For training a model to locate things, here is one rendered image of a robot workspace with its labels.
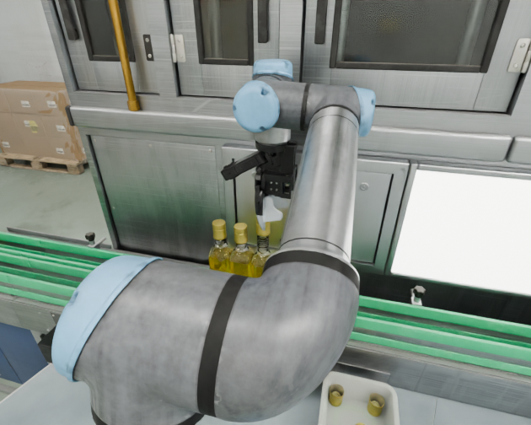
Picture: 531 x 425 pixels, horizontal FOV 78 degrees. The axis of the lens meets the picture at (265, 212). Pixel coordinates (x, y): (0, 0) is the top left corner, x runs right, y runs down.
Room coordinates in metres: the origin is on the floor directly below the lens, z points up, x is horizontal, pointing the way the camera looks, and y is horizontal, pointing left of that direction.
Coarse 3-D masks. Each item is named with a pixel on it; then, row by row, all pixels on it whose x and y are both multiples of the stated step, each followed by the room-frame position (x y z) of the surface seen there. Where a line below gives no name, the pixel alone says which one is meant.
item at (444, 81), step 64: (64, 0) 0.96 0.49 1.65; (128, 0) 0.93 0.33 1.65; (192, 0) 0.89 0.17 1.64; (256, 0) 0.85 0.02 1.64; (320, 0) 0.80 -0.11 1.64; (384, 0) 0.78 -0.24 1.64; (448, 0) 0.75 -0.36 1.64; (512, 0) 0.72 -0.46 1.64; (64, 64) 0.97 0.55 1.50; (192, 64) 0.89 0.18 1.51; (320, 64) 0.81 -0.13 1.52; (384, 64) 0.77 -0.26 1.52; (448, 64) 0.75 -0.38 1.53; (512, 64) 0.71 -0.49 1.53; (128, 128) 0.90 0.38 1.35; (192, 128) 0.85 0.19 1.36; (384, 128) 0.74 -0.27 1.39; (448, 128) 0.72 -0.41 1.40; (512, 128) 0.69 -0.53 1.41; (128, 192) 0.95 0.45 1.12; (192, 192) 0.90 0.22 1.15; (192, 256) 0.90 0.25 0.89; (512, 320) 0.64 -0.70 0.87
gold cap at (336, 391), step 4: (336, 384) 0.49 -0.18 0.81; (332, 388) 0.49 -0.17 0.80; (336, 388) 0.49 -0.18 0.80; (340, 388) 0.49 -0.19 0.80; (332, 392) 0.48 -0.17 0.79; (336, 392) 0.48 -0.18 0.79; (340, 392) 0.48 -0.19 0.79; (344, 392) 0.47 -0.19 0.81; (332, 396) 0.46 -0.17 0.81; (336, 396) 0.47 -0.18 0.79; (340, 396) 0.46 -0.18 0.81; (332, 400) 0.46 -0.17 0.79; (336, 400) 0.46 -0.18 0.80; (340, 400) 0.46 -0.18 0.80; (332, 404) 0.46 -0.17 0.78; (336, 404) 0.46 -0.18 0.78; (340, 404) 0.46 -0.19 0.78
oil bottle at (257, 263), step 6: (270, 252) 0.67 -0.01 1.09; (252, 258) 0.66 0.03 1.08; (258, 258) 0.65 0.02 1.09; (264, 258) 0.65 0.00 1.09; (252, 264) 0.65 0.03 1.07; (258, 264) 0.65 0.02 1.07; (264, 264) 0.64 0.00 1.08; (252, 270) 0.65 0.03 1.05; (258, 270) 0.65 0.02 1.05; (252, 276) 0.65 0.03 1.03; (258, 276) 0.65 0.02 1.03
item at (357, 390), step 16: (352, 384) 0.48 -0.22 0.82; (368, 384) 0.48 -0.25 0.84; (384, 384) 0.47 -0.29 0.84; (352, 400) 0.47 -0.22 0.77; (368, 400) 0.47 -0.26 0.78; (384, 400) 0.46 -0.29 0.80; (320, 416) 0.40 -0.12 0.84; (336, 416) 0.44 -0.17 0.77; (352, 416) 0.44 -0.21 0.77; (368, 416) 0.44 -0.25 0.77; (384, 416) 0.43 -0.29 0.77
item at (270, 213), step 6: (264, 198) 0.64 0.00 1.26; (270, 198) 0.64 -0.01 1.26; (264, 204) 0.64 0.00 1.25; (270, 204) 0.64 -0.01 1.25; (264, 210) 0.64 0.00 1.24; (270, 210) 0.64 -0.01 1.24; (276, 210) 0.63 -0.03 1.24; (258, 216) 0.63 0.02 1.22; (264, 216) 0.64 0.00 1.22; (270, 216) 0.63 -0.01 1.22; (276, 216) 0.63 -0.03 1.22; (282, 216) 0.63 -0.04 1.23; (258, 222) 0.65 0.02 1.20; (264, 222) 0.63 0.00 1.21; (264, 228) 0.64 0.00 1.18
